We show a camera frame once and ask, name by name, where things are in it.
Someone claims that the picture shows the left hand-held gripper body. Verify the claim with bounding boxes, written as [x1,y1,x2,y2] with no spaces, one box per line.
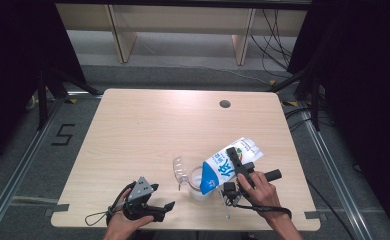
[122,176,155,222]

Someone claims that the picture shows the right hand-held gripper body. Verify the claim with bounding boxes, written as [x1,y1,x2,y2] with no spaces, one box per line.
[217,162,283,220]

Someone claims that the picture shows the blue and white salt bag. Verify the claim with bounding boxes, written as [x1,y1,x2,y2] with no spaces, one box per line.
[199,137,265,196]

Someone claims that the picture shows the person's right hand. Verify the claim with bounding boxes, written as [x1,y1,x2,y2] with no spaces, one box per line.
[237,171,282,220]

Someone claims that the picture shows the person's left hand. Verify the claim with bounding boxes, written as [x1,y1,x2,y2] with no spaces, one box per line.
[104,188,155,236]

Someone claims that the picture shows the grey tape piece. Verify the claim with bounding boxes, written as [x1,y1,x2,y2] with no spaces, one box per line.
[304,210,327,221]
[44,203,70,218]

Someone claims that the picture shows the black metal stand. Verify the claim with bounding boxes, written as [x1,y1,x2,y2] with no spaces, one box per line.
[267,65,322,132]
[36,65,103,131]

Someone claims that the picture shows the grey floor tape strip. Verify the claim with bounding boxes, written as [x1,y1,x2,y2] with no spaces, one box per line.
[0,194,59,205]

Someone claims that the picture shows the black curtain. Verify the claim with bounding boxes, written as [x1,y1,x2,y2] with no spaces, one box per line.
[0,0,88,172]
[287,0,390,240]

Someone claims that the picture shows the beige wooden shelf unit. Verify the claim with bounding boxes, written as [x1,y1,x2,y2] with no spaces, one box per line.
[55,3,309,66]

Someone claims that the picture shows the black left gripper strap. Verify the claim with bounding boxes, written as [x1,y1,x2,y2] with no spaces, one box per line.
[106,180,137,225]

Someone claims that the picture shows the black gripper strap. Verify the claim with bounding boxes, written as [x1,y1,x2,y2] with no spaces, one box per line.
[232,202,293,220]
[106,180,137,225]

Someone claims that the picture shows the black right gripper strap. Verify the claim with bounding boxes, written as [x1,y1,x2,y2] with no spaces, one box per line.
[232,202,293,220]

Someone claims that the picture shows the grey cord loop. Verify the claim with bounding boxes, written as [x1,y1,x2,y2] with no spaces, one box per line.
[84,210,110,227]

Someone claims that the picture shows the black floor cables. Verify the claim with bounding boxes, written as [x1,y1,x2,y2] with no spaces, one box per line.
[284,105,335,133]

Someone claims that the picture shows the aluminium floor rail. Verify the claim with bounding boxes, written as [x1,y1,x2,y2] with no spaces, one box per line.
[299,101,373,240]
[0,98,66,240]

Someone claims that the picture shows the bundle of black cables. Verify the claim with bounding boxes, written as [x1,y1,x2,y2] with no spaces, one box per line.
[249,9,295,80]

